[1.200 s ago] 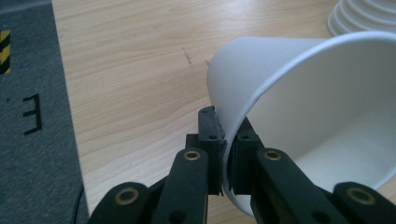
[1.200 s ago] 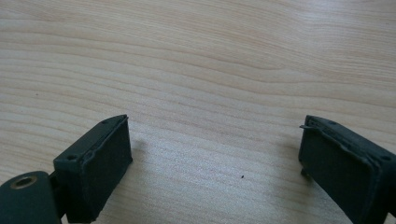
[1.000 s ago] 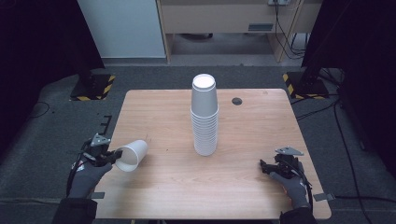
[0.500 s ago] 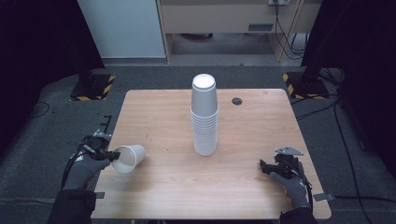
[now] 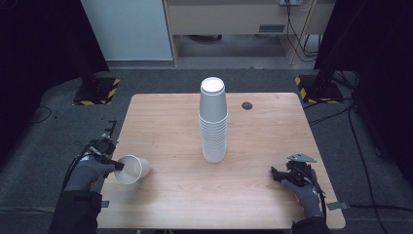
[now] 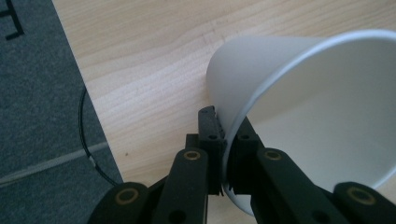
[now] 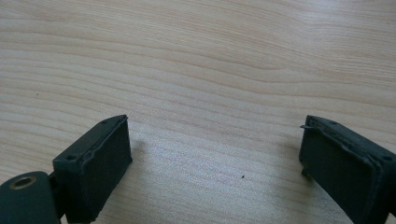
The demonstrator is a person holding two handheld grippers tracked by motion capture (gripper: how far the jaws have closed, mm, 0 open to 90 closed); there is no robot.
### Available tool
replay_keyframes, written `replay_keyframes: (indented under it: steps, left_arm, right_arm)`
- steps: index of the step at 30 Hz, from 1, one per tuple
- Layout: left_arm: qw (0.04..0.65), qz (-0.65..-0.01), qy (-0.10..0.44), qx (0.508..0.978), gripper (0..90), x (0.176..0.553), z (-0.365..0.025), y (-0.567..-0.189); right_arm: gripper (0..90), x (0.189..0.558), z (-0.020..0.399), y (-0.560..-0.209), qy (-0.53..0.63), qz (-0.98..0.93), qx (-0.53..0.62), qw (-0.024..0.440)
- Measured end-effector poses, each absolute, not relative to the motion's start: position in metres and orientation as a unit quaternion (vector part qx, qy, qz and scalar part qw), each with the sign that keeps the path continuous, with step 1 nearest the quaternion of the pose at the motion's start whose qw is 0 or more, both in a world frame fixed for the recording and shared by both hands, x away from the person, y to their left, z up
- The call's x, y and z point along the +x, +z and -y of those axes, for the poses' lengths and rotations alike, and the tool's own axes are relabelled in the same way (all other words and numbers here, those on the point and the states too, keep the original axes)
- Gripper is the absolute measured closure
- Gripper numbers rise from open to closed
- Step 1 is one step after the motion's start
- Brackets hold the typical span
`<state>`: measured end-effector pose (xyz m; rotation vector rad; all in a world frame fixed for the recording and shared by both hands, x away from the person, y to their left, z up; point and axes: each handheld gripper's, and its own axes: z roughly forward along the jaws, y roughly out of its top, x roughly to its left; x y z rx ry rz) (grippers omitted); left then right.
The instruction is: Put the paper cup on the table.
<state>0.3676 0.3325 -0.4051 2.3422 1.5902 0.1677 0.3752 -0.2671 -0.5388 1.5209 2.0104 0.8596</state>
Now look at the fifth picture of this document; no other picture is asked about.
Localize striped black stand base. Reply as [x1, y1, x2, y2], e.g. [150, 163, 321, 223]
[294, 74, 345, 105]
[72, 76, 122, 106]

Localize right hand-held gripper cable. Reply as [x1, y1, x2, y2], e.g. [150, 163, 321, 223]
[301, 166, 327, 222]

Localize black floor cables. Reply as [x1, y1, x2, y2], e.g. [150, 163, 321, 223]
[303, 71, 413, 234]

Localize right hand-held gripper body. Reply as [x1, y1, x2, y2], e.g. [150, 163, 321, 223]
[285, 152, 319, 188]

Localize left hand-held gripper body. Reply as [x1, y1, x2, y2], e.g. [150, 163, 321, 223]
[87, 136, 119, 158]

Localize person's right hand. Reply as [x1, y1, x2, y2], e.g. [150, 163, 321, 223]
[280, 178, 323, 219]

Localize grey vent label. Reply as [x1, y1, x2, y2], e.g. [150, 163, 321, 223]
[258, 23, 286, 34]

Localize black metal stand post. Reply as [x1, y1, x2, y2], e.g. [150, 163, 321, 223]
[312, 0, 369, 91]

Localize beige wooden desk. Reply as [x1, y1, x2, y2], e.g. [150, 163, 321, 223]
[163, 0, 337, 68]

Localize left hand-held gripper cable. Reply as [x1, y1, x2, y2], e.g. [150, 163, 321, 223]
[61, 145, 95, 193]

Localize thin black floor cable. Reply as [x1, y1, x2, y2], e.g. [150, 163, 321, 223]
[30, 105, 54, 126]

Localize black curtain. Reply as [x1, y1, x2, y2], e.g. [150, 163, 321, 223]
[0, 0, 110, 165]
[314, 0, 413, 188]

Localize stack of white paper cups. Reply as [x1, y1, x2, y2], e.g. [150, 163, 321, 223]
[198, 76, 229, 164]

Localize hand-held gripper cable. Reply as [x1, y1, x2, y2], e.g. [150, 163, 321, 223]
[61, 145, 95, 193]
[301, 166, 327, 222]

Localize hanging black cables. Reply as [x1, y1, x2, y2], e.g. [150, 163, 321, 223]
[284, 0, 321, 63]

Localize white cabinet panel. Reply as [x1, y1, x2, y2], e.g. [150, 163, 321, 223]
[80, 0, 174, 62]

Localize person's left hand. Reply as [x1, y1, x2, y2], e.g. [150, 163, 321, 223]
[64, 154, 117, 193]

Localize single white paper cup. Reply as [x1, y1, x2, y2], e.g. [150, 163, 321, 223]
[113, 154, 152, 186]

